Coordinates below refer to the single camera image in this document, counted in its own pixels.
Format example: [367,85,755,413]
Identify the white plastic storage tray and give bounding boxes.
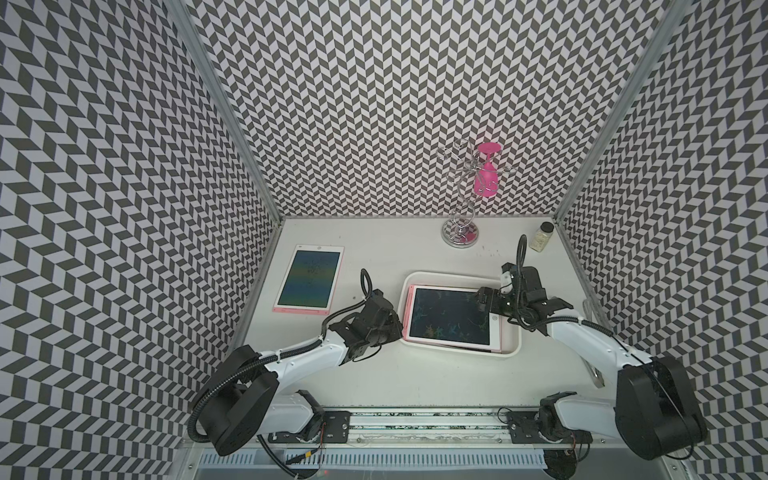
[398,271,521,358]

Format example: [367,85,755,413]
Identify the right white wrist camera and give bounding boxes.
[500,269,514,295]

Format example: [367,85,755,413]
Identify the small glass jar black lid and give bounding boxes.
[529,221,555,253]

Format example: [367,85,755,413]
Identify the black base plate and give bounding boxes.
[267,410,351,444]
[502,409,593,447]

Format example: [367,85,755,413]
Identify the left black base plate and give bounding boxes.
[267,410,351,444]

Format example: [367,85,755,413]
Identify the metal tongs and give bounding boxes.
[582,299,605,389]

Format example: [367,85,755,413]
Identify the aluminium front rail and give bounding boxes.
[179,407,679,451]

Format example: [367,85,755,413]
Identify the pink plastic goblet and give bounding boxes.
[473,142,502,198]

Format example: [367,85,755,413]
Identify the pink writing tablet colourful screen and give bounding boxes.
[273,244,344,315]

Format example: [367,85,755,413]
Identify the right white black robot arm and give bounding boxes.
[477,236,709,460]

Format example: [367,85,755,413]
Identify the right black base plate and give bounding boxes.
[502,409,593,447]

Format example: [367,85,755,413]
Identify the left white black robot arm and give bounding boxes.
[186,269,403,456]

